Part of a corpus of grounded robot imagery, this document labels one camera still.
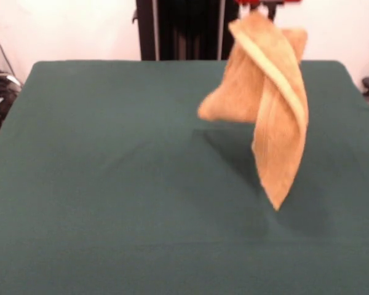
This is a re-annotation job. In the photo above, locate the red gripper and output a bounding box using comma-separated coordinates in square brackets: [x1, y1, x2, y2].
[234, 0, 304, 21]

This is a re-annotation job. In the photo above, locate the orange terry towel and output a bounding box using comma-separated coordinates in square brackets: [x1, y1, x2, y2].
[197, 14, 310, 212]

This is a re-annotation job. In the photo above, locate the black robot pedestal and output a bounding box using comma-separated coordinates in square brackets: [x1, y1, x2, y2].
[131, 0, 244, 61]

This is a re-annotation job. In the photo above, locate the dark green table cloth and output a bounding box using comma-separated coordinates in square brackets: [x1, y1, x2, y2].
[0, 60, 369, 295]

